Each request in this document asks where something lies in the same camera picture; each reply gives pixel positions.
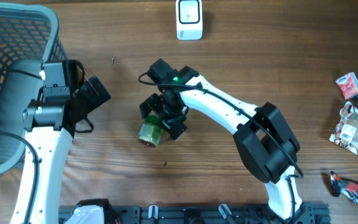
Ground camera cable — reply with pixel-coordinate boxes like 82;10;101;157
0;68;46;224
137;72;305;224

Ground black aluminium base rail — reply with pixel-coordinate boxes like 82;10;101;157
57;203;332;224

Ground hex wrench set packet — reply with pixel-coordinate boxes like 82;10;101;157
330;171;358;205

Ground green lid jar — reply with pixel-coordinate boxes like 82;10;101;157
139;115;163;147

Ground left camera cable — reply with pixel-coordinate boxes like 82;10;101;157
0;68;46;224

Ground white barcode scanner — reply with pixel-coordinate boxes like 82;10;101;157
175;0;203;40

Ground grey plastic mesh basket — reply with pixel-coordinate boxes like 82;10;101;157
0;2;68;174

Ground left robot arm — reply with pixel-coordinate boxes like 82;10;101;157
11;60;111;223

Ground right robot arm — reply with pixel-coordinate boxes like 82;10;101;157
140;58;303;223

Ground cookie snack pouch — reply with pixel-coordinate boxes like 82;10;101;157
329;101;358;155

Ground right camera cable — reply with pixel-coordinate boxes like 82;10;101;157
137;72;305;224

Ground red tissue pack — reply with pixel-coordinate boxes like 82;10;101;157
336;72;358;100

